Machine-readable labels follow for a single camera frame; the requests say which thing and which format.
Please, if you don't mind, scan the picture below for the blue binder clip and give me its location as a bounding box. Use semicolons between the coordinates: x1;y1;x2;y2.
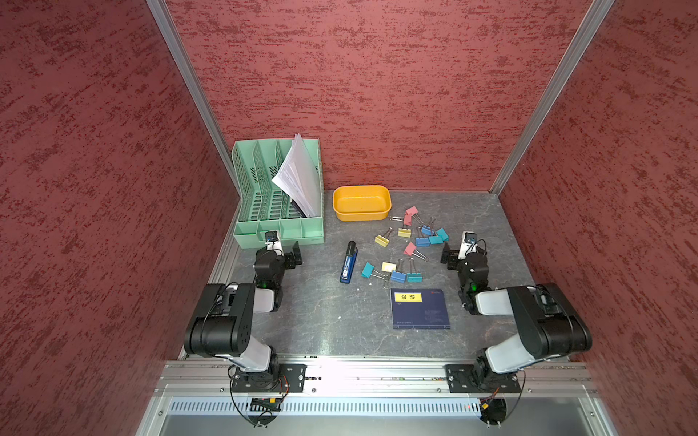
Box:
391;259;406;283
416;228;431;247
420;216;436;236

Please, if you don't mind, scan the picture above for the pale yellow binder clip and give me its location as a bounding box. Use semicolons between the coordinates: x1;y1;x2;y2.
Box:
381;262;397;273

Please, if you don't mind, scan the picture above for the yellow plastic storage box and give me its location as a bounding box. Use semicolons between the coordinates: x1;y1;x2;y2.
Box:
333;185;392;222

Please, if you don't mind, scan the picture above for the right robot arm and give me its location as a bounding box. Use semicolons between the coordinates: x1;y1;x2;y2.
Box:
441;243;593;394

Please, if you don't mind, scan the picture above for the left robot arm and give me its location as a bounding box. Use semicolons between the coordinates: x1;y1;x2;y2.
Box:
184;241;303;394

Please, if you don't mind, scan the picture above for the pink binder clip centre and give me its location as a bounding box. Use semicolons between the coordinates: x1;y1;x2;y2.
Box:
404;242;428;262

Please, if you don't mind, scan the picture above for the pink binder clip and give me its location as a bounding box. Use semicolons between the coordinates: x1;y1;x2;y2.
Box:
391;214;413;227
405;206;425;225
404;242;428;262

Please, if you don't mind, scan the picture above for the pink binder clip top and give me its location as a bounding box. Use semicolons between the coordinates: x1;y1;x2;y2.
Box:
405;206;425;225

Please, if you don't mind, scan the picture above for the green file organizer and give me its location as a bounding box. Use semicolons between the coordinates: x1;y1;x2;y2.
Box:
231;139;325;249

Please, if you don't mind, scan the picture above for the blue black stapler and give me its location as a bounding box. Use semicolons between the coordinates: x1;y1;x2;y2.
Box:
340;241;358;284

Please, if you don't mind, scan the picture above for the dark blue notebook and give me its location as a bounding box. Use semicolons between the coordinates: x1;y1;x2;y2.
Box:
390;289;451;330

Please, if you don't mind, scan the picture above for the white paper stack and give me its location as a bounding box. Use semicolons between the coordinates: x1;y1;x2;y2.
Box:
272;134;323;218

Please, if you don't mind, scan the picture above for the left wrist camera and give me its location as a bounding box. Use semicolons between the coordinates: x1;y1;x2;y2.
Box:
265;230;281;250

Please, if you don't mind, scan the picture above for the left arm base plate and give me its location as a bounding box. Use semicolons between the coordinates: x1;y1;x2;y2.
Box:
230;363;307;394

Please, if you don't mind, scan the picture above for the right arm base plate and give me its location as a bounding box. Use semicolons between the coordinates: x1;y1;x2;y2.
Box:
445;363;521;395

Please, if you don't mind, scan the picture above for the aluminium front rail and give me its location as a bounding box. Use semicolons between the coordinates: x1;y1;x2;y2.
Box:
154;354;600;400

